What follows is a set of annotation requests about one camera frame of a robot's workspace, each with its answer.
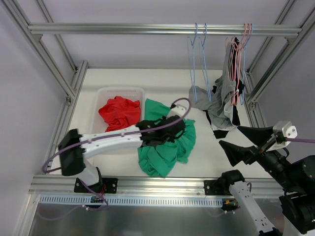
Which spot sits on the red tank top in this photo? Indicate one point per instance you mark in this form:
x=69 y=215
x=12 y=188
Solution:
x=120 y=112

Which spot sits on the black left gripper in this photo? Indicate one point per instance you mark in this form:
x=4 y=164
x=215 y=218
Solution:
x=173 y=128

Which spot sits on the white slotted cable duct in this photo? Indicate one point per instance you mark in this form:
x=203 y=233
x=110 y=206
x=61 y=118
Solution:
x=131 y=201

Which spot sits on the green tank top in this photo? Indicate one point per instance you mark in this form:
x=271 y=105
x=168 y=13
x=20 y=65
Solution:
x=159 y=161

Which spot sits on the aluminium frame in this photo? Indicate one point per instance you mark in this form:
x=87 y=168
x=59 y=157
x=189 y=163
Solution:
x=32 y=32

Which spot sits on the white plastic perforated basket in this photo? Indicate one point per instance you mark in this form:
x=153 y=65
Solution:
x=104 y=94

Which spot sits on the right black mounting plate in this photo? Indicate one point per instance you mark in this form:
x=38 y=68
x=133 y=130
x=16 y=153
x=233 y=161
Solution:
x=213 y=188

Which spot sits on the grey garment on hanger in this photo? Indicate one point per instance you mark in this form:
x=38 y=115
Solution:
x=202 y=102

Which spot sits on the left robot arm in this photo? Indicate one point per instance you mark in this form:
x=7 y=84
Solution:
x=75 y=149

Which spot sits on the light blue wire hanger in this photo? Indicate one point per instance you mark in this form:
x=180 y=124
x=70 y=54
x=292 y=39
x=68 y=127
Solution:
x=191 y=59

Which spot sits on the pink wire hanger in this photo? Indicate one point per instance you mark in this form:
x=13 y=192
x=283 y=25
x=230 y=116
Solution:
x=236 y=64

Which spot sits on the black mounting plate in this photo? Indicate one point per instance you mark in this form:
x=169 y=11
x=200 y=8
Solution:
x=213 y=188
x=108 y=185

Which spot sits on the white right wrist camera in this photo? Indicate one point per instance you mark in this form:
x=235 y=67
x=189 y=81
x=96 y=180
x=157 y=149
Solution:
x=283 y=130

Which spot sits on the black garment on hanger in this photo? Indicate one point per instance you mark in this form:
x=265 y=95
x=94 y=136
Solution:
x=221 y=116

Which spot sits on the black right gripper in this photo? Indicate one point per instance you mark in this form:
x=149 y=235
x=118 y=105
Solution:
x=260 y=147

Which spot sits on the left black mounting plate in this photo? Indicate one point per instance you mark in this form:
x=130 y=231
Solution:
x=108 y=185

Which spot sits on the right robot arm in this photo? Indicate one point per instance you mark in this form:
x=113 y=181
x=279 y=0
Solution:
x=296 y=179

